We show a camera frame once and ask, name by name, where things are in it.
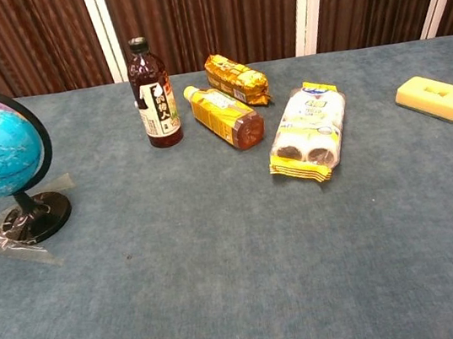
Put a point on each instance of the yellow sponge block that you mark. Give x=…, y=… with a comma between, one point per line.
x=433, y=98

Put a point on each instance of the yellow tea bottle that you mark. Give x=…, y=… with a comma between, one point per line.
x=223, y=116

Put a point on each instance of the white and yellow roll pack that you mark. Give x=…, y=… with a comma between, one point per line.
x=310, y=131

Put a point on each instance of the clear adhesive tape strip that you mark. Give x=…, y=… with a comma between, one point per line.
x=60, y=182
x=34, y=251

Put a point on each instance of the gold foil snack pack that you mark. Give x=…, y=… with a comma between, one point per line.
x=238, y=78

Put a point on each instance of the brown ribbed partition screen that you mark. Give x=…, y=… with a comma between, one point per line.
x=219, y=8

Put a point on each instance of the blue felt table mat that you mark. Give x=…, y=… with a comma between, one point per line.
x=223, y=263

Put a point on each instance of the dark glass bottle white label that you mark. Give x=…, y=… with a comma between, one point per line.
x=157, y=107

